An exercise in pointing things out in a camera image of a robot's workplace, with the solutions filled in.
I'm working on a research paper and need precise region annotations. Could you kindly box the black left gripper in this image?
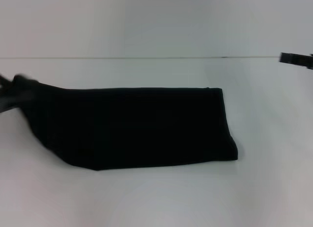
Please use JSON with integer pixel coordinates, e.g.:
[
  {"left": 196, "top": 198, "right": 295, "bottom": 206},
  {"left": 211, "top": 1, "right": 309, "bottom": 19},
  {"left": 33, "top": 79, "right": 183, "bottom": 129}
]
[{"left": 0, "top": 74, "right": 40, "bottom": 114}]

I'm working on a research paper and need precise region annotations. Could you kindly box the black t-shirt with FREE print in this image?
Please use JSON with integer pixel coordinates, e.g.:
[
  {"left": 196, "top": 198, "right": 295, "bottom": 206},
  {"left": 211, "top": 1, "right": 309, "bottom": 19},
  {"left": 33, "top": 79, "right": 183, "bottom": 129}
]
[{"left": 18, "top": 80, "right": 239, "bottom": 171}]

